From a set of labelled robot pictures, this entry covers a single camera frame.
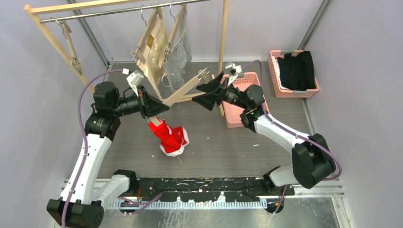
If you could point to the red underwear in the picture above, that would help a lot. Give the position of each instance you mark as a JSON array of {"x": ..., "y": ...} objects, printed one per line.
[{"x": 172, "y": 140}]

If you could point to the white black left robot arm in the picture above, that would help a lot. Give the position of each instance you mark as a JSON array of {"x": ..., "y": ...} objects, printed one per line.
[{"x": 79, "y": 205}]

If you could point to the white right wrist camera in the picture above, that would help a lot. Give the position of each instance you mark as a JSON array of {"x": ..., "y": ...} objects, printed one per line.
[{"x": 234, "y": 70}]

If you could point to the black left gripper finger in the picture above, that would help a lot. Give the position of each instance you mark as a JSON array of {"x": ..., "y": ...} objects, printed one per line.
[
  {"x": 152, "y": 111},
  {"x": 151, "y": 101}
]

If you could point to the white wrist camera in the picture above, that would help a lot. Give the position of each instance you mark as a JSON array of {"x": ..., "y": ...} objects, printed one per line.
[
  {"x": 234, "y": 70},
  {"x": 133, "y": 79}
]

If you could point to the black clothes in basket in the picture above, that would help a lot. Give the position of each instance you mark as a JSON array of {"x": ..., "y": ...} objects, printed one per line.
[{"x": 297, "y": 72}]

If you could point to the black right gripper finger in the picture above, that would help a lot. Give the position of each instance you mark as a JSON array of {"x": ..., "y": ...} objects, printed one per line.
[
  {"x": 211, "y": 85},
  {"x": 207, "y": 100}
]

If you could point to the near pink basket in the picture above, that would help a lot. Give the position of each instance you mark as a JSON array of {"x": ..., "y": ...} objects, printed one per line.
[{"x": 232, "y": 112}]

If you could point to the empty wooden clip hanger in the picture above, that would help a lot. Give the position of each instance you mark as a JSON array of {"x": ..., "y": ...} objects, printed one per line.
[{"x": 74, "y": 60}]

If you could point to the wooden hanger of beige underwear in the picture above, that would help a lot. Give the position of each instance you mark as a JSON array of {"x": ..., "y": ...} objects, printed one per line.
[{"x": 138, "y": 53}]

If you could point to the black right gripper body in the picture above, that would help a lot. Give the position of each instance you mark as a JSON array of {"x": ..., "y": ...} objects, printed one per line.
[{"x": 228, "y": 94}]

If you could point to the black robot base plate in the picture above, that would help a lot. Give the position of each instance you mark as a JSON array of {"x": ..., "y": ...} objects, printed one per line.
[{"x": 234, "y": 189}]

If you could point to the grey striped underwear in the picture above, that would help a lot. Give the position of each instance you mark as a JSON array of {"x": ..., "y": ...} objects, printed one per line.
[{"x": 180, "y": 56}]

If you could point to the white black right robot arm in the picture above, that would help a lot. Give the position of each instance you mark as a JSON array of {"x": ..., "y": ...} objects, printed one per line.
[{"x": 312, "y": 162}]

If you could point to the wooden hanger of striped underwear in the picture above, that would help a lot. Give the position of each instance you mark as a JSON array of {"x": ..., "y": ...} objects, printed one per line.
[{"x": 177, "y": 22}]

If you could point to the beige underwear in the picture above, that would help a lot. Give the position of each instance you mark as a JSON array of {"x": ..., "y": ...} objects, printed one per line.
[{"x": 155, "y": 51}]

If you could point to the wooden hanger of red underwear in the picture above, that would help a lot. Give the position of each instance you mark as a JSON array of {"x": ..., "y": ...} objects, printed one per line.
[{"x": 180, "y": 95}]

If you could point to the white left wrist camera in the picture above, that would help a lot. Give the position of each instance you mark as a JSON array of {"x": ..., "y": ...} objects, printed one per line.
[{"x": 133, "y": 79}]

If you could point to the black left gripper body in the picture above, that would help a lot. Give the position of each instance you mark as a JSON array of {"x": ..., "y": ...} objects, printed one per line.
[{"x": 133, "y": 104}]

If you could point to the wooden clothes rack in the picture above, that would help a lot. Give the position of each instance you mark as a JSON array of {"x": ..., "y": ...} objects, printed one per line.
[{"x": 34, "y": 13}]

